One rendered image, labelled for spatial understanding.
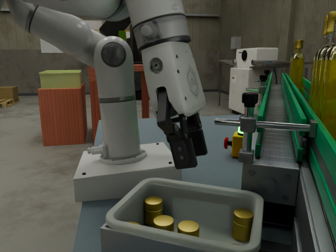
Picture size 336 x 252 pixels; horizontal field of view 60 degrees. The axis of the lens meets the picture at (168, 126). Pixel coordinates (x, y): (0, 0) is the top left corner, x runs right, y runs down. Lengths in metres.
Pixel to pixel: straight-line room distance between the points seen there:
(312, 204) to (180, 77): 0.24
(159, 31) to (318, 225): 0.30
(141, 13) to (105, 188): 0.43
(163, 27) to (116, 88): 0.36
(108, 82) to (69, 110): 3.08
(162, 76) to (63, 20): 0.42
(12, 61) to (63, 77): 5.75
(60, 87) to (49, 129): 0.53
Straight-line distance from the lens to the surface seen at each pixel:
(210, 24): 9.62
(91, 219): 0.64
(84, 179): 0.69
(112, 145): 0.75
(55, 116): 3.82
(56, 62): 9.19
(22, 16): 0.76
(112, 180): 0.69
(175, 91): 0.36
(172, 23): 0.39
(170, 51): 0.37
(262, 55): 5.26
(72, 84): 3.78
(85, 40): 0.74
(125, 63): 0.72
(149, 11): 0.39
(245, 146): 0.54
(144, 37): 0.39
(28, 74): 9.37
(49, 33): 0.75
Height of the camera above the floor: 1.07
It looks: 13 degrees down
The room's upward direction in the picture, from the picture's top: straight up
